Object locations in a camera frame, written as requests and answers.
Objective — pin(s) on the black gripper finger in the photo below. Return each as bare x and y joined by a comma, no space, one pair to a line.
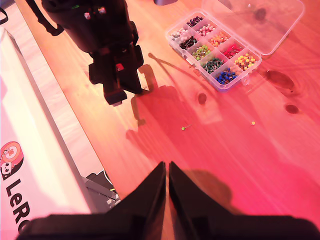
190,200
150,197
132,75
126,81

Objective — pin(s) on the yellow-headed pin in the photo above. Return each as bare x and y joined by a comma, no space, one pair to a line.
253,123

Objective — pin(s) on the white box with LeRobot print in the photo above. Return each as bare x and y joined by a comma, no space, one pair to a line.
37,150

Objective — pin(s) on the grey metal clamp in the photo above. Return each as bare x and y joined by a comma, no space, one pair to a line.
100,190

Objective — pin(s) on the clear plastic pin organizer box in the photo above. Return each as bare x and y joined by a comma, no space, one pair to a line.
250,25

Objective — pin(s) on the green-headed pin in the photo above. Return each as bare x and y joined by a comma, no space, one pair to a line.
183,128

